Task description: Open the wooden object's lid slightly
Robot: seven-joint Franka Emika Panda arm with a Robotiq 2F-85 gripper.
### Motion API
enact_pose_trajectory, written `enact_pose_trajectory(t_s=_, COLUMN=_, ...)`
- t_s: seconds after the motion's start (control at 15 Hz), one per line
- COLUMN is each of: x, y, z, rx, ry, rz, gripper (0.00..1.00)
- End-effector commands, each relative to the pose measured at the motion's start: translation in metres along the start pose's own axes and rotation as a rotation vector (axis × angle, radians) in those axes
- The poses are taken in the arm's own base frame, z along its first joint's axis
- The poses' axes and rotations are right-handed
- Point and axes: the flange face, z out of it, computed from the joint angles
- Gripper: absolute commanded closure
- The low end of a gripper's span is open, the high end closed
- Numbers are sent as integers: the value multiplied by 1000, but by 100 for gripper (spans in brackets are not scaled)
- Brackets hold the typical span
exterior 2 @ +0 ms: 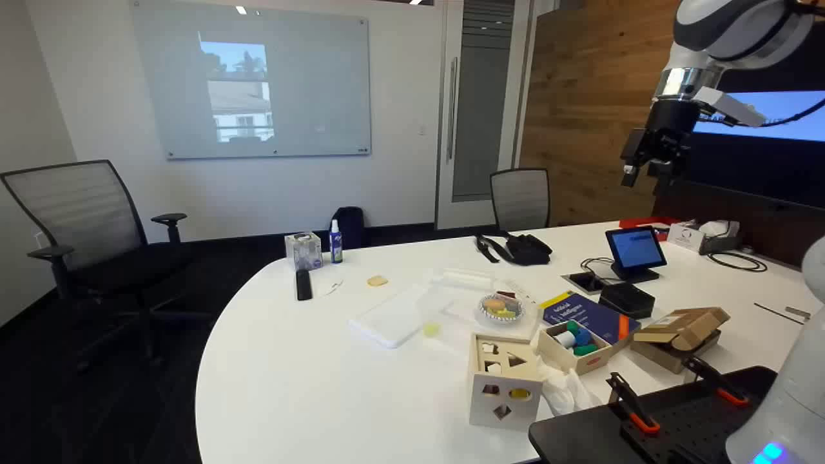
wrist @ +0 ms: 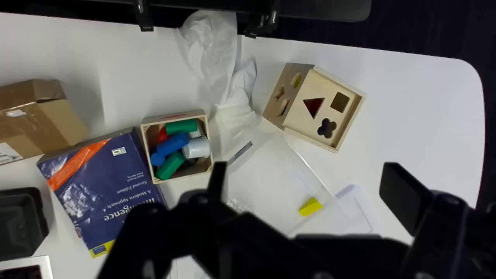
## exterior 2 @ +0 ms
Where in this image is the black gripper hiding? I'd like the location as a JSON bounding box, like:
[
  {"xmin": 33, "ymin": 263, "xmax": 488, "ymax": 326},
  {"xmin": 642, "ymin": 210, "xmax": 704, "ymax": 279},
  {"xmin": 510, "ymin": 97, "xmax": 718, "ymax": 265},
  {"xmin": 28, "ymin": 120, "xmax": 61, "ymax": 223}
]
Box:
[{"xmin": 619, "ymin": 94, "xmax": 700, "ymax": 188}]

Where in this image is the wooden shape sorter lid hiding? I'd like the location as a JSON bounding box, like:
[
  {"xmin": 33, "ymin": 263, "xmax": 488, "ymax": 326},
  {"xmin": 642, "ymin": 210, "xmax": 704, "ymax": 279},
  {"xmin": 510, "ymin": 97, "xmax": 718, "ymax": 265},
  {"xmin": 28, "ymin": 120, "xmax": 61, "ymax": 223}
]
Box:
[{"xmin": 470, "ymin": 333, "xmax": 547, "ymax": 386}]

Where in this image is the flat red object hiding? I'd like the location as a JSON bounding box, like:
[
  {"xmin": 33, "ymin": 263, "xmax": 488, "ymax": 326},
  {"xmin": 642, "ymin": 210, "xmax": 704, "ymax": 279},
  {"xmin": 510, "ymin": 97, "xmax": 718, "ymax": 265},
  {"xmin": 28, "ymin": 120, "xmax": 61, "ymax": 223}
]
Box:
[{"xmin": 615, "ymin": 213, "xmax": 676, "ymax": 235}]

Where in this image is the open brown cardboard box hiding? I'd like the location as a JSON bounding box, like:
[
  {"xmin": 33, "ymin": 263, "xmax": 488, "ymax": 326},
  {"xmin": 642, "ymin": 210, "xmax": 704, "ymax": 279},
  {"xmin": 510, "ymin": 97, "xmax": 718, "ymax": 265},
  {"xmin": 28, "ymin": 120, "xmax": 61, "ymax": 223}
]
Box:
[{"xmin": 632, "ymin": 304, "xmax": 733, "ymax": 373}]

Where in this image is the black tablet on stand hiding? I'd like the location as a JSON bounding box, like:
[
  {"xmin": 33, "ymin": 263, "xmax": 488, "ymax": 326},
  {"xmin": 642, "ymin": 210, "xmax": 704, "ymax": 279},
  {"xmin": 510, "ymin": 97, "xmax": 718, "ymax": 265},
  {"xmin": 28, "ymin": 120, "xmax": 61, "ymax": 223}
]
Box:
[{"xmin": 604, "ymin": 223, "xmax": 670, "ymax": 286}]

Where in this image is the flat black square pad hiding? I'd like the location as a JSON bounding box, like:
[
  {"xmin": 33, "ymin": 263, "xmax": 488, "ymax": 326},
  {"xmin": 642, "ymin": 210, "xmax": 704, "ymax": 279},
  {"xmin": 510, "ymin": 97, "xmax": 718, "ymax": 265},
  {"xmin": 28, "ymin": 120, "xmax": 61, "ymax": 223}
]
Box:
[{"xmin": 561, "ymin": 267, "xmax": 606, "ymax": 293}]

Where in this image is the flat black box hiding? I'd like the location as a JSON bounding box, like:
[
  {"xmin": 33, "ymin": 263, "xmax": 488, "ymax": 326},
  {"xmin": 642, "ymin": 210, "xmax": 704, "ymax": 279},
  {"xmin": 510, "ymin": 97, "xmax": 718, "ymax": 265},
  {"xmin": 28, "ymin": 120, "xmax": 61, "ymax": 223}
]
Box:
[{"xmin": 596, "ymin": 280, "xmax": 658, "ymax": 321}]

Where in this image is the grey mesh office chair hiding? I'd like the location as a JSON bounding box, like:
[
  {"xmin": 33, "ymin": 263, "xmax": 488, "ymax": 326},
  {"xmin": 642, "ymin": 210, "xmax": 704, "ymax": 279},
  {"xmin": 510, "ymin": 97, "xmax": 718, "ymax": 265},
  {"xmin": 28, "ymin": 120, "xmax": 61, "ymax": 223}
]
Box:
[{"xmin": 488, "ymin": 164, "xmax": 555, "ymax": 235}]

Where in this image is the white door with glass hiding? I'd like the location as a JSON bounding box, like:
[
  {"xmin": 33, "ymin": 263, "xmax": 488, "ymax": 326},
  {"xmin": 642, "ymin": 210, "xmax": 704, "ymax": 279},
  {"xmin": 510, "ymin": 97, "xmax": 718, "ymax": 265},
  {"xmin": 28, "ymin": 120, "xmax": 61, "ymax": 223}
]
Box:
[{"xmin": 432, "ymin": 0, "xmax": 541, "ymax": 235}]

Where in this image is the cardboard box of coloured blocks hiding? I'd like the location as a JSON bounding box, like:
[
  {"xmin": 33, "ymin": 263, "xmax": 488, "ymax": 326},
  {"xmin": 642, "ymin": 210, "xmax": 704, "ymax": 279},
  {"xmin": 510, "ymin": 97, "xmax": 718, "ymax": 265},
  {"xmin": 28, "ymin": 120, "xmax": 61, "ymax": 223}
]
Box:
[{"xmin": 533, "ymin": 314, "xmax": 633, "ymax": 379}]

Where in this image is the thin dark pen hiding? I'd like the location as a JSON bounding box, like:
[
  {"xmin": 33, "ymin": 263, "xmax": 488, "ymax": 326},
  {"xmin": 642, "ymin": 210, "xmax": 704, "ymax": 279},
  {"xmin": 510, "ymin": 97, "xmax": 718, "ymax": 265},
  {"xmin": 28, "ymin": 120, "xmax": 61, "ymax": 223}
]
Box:
[{"xmin": 752, "ymin": 298, "xmax": 815, "ymax": 326}]

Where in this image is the clear bowl with food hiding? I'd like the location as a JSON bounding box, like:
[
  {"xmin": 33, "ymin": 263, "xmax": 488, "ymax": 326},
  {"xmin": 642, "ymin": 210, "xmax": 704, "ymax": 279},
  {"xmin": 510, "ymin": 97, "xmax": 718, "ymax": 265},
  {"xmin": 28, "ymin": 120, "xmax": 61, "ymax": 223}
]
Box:
[{"xmin": 471, "ymin": 289, "xmax": 528, "ymax": 329}]

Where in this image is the black orange clamp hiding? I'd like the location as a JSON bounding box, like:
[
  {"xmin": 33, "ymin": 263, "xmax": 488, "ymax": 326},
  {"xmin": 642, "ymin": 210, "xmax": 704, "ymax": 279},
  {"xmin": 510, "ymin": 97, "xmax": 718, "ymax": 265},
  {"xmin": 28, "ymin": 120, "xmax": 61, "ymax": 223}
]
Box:
[
  {"xmin": 680, "ymin": 356, "xmax": 752, "ymax": 410},
  {"xmin": 604, "ymin": 369, "xmax": 664, "ymax": 439}
]

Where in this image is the crumpled clear plastic bag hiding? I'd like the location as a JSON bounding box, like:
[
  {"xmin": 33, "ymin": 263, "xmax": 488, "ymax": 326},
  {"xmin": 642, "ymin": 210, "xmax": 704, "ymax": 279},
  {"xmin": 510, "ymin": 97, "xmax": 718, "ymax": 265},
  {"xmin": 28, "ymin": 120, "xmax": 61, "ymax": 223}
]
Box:
[{"xmin": 539, "ymin": 365, "xmax": 606, "ymax": 418}]

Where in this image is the wooden shape sorter box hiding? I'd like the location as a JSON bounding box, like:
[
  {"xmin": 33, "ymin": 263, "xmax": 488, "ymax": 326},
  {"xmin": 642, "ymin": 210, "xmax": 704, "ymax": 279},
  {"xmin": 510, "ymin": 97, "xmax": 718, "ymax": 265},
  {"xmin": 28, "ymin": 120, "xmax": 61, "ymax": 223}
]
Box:
[{"xmin": 466, "ymin": 365, "xmax": 544, "ymax": 433}]

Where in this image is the black mounting board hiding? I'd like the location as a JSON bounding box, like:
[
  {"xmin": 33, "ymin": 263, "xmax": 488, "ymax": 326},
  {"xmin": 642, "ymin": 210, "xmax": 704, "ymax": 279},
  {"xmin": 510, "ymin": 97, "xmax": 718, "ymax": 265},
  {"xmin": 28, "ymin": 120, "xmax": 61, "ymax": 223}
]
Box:
[{"xmin": 525, "ymin": 362, "xmax": 782, "ymax": 464}]

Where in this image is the white paper napkin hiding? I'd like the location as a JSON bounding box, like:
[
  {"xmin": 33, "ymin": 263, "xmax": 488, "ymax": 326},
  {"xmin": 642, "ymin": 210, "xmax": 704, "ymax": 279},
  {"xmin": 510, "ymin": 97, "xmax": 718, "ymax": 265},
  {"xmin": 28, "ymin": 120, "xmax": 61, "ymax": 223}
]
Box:
[{"xmin": 347, "ymin": 286, "xmax": 432, "ymax": 350}]

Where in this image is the black backpack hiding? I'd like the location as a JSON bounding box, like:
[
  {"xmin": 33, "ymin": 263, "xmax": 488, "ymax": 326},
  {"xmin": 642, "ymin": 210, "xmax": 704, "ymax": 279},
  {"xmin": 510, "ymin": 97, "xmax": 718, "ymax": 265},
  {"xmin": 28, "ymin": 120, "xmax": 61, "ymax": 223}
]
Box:
[{"xmin": 330, "ymin": 204, "xmax": 369, "ymax": 253}]

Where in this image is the blue spray bottle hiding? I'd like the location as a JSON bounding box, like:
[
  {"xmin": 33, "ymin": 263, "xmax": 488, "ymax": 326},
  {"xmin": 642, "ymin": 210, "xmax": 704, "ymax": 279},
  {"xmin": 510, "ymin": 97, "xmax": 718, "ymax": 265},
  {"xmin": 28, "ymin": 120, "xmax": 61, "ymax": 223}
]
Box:
[{"xmin": 328, "ymin": 217, "xmax": 346, "ymax": 265}]

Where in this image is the clear plastic container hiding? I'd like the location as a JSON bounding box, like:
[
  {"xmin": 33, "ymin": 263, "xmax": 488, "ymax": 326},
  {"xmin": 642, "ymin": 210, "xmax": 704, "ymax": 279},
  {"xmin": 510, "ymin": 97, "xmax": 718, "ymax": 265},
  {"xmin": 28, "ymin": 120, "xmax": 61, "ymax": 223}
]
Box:
[{"xmin": 283, "ymin": 230, "xmax": 325, "ymax": 274}]

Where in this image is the black remote control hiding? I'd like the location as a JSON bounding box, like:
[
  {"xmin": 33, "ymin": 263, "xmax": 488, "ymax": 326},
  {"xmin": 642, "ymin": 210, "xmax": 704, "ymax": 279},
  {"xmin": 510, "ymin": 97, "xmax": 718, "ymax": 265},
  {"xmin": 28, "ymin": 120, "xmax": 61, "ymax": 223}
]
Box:
[{"xmin": 293, "ymin": 265, "xmax": 315, "ymax": 304}]

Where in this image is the glass whiteboard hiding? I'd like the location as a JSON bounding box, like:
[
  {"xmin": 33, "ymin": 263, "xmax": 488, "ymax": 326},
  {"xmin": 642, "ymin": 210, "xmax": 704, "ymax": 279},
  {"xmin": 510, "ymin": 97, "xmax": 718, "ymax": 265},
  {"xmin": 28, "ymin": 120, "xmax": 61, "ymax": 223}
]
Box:
[{"xmin": 133, "ymin": 0, "xmax": 373, "ymax": 164}]

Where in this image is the black mesh office chair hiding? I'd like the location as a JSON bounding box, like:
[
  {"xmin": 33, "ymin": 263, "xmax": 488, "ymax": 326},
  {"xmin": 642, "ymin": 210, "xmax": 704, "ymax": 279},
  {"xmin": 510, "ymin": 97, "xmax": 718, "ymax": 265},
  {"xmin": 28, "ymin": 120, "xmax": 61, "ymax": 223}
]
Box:
[{"xmin": 0, "ymin": 156, "xmax": 212, "ymax": 373}]

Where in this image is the white coiled cable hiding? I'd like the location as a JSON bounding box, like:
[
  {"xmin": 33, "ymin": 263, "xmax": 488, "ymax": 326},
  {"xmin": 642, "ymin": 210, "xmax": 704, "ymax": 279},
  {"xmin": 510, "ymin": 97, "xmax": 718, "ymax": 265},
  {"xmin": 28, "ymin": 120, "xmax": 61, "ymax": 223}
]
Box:
[{"xmin": 577, "ymin": 253, "xmax": 624, "ymax": 284}]

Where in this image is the large wall television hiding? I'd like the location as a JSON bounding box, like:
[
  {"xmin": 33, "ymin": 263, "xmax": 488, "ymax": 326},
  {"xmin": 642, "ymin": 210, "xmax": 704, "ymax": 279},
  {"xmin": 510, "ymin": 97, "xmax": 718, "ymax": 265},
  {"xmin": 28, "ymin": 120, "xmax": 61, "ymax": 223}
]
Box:
[{"xmin": 682, "ymin": 39, "xmax": 825, "ymax": 213}]

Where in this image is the black coiled cable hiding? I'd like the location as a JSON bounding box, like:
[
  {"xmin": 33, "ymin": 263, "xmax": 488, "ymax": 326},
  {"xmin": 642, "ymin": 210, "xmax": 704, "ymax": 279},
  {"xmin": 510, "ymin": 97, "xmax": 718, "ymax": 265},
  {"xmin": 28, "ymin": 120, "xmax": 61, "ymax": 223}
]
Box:
[{"xmin": 707, "ymin": 246, "xmax": 770, "ymax": 275}]

